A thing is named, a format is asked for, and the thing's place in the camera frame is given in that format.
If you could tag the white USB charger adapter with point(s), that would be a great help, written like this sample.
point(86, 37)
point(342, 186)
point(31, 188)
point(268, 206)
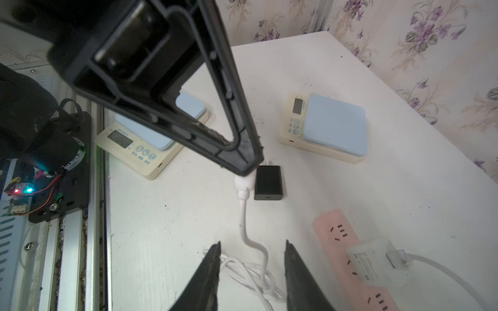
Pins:
point(378, 263)

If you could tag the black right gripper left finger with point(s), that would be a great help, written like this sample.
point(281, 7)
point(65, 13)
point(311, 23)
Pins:
point(201, 291)

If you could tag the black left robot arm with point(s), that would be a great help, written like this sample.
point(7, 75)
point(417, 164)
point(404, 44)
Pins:
point(132, 57)

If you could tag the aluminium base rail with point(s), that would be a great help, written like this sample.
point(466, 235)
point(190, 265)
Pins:
point(52, 243)

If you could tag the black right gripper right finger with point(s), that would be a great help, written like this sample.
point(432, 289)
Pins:
point(303, 292)

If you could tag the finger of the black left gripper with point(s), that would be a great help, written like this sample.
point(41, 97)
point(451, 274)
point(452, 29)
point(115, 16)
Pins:
point(133, 57)

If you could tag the black USB charger adapter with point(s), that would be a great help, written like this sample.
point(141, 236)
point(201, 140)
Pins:
point(268, 183)

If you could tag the pink power strip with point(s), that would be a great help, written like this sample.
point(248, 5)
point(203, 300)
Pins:
point(336, 235)

